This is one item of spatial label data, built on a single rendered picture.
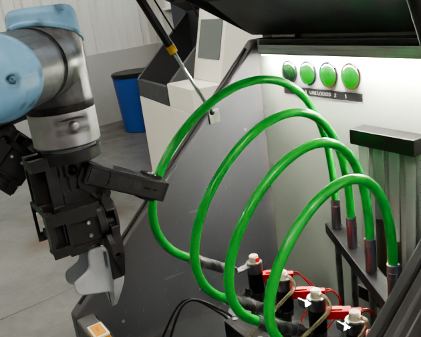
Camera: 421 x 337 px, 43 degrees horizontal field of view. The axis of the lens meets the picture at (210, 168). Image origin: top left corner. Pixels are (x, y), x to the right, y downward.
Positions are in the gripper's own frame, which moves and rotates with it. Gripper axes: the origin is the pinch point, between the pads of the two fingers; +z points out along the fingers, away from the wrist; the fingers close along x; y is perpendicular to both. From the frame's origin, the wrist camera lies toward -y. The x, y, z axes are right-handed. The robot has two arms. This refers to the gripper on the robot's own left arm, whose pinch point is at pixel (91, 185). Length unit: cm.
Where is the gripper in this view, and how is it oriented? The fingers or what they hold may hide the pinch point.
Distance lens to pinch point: 82.7
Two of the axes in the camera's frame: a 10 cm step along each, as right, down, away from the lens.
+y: -5.4, 8.3, -1.5
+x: 3.0, 0.3, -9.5
